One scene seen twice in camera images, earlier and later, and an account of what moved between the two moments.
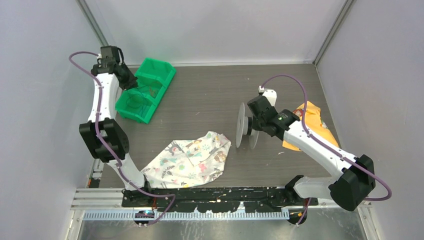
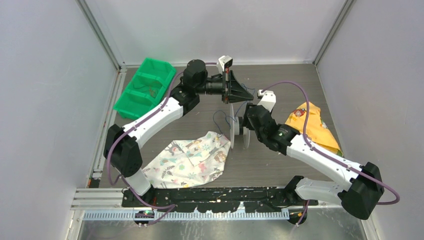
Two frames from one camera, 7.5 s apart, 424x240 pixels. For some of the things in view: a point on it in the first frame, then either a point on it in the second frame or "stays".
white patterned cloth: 184,163 stays
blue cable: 142,109 → 229,116
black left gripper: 132,83 → 235,92
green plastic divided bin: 139,103 stays
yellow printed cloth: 314,124 stays
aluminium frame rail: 99,199 stays
